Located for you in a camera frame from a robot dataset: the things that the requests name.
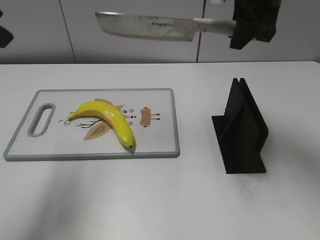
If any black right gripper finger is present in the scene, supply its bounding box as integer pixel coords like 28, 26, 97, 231
229, 20, 257, 49
232, 0, 281, 43

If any steel cleaver knife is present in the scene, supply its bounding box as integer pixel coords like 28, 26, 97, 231
95, 12, 236, 42

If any yellow plastic banana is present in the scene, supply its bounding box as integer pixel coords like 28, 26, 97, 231
68, 100, 135, 149

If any black knife stand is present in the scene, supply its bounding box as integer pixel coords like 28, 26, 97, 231
211, 77, 269, 174

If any grey rimmed cutting board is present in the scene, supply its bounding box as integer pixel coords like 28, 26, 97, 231
3, 88, 180, 161

